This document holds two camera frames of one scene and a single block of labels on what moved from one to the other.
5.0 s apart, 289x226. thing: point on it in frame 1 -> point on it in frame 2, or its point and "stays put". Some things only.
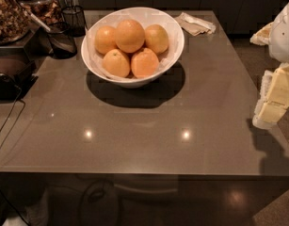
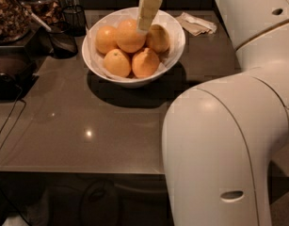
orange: (105, 40) stays put
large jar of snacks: (11, 19) stays put
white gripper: (284, 35) -> (148, 9)
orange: (130, 36) stays put
